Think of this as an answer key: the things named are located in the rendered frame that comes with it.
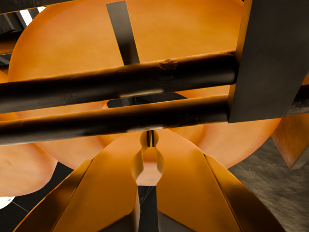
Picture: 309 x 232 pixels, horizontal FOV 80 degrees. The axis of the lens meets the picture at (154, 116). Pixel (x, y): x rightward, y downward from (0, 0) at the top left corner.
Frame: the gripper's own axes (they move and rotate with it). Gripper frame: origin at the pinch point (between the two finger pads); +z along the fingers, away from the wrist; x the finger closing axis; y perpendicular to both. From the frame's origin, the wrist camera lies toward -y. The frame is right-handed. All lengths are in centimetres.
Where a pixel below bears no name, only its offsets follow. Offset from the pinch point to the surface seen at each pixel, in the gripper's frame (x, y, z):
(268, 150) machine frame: 25.0, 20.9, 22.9
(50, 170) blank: -8.3, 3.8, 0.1
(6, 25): -234, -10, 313
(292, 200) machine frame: 34, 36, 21
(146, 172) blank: -0.6, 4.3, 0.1
